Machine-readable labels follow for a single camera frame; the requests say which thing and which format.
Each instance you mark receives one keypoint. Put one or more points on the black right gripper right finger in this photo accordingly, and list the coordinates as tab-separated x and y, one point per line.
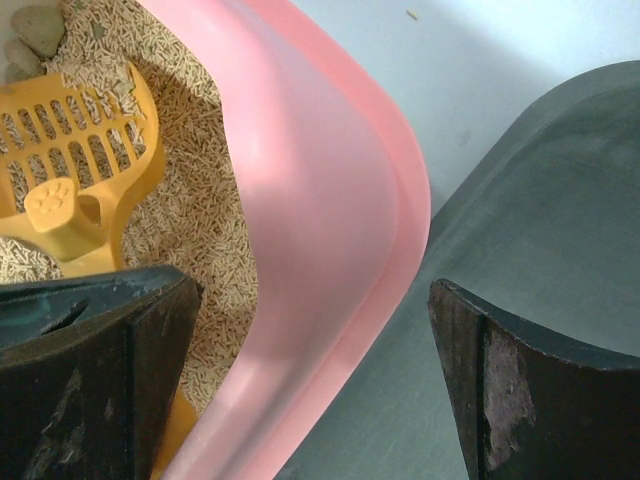
529	402

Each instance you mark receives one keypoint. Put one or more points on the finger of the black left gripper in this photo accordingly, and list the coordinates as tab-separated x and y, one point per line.
33	309

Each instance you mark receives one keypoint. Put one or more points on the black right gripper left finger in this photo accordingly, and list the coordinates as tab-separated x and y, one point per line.
91	400

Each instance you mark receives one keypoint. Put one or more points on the yellow litter scoop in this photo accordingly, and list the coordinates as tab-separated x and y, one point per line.
78	226

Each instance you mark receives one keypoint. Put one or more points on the dark grey plastic tray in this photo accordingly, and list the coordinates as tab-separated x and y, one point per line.
545	227

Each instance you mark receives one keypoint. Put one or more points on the grey-green litter clump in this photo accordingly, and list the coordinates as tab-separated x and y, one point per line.
23	63
40	27

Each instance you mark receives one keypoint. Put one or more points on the pink litter box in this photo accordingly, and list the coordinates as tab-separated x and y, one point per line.
337	203

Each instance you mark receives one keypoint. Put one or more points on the beige cat litter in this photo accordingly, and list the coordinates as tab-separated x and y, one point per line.
193	219

